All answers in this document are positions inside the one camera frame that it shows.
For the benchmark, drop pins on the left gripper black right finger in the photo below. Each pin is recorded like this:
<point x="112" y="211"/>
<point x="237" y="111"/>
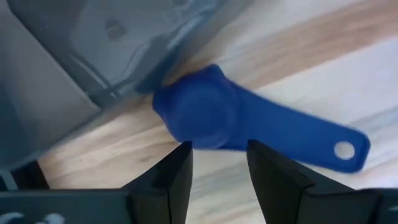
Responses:
<point x="286" y="193"/>

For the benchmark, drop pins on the grey plastic basket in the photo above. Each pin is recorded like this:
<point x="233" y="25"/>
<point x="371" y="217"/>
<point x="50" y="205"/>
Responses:
<point x="93" y="46"/>

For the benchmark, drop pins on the small dark blue measuring cup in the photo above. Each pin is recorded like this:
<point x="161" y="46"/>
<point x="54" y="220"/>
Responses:
<point x="202" y="112"/>

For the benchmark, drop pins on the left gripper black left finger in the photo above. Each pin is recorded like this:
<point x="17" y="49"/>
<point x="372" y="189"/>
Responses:
<point x="164" y="186"/>

